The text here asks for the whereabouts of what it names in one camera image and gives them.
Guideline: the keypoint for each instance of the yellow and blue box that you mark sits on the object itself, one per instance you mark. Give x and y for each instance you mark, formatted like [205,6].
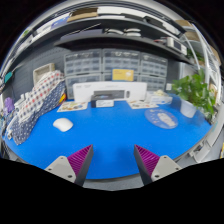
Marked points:
[122,75]

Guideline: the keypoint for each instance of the light grey computer mouse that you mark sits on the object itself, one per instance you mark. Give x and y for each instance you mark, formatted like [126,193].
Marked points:
[63,124]

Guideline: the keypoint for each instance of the long white keyboard box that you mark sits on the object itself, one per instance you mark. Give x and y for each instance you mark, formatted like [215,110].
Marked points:
[110,86]

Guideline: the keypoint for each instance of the white plant pot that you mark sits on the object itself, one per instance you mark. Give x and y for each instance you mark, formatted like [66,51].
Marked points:
[187,109]

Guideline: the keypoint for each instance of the navy white-dotted cloth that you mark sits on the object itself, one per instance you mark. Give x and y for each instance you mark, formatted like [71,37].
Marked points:
[30,123]

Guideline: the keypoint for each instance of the round blue cartoon mouse pad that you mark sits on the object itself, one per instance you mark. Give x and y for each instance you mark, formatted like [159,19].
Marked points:
[161,119]

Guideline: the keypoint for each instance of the green leafy plant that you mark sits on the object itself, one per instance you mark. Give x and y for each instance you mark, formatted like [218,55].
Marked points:
[193,90]

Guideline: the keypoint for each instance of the grey pegboard panel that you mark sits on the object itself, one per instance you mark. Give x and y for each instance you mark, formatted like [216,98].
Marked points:
[33,60]

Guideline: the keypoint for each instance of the white metal rack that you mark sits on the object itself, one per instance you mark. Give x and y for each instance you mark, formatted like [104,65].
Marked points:
[206,56]

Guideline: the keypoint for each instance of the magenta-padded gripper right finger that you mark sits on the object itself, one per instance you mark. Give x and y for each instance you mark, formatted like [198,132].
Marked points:
[163,166]

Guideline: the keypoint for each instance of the yellow and red packet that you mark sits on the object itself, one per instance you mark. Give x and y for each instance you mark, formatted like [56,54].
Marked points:
[62,98]

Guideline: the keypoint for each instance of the red blue checked cloth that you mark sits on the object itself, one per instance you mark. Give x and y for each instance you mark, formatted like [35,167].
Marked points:
[40,91]

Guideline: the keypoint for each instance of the dark wall shelf unit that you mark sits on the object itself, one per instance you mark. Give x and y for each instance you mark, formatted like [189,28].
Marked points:
[100,36]

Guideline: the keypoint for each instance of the white woven basket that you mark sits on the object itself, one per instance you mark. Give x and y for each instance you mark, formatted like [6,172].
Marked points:
[43,71]

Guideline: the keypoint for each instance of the small black box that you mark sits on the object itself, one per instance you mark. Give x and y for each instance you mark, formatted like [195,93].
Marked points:
[100,97]

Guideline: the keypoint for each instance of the food picture sticker sheet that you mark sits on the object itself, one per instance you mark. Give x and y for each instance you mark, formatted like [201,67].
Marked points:
[71,106]

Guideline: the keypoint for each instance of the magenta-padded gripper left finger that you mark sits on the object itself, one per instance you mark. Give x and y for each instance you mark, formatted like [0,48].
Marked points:
[61,166]

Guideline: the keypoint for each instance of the cream latex glove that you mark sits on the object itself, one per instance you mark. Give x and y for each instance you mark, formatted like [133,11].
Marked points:
[160,93]

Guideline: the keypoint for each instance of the white glove box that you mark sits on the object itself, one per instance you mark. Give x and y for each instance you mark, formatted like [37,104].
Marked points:
[160,100]

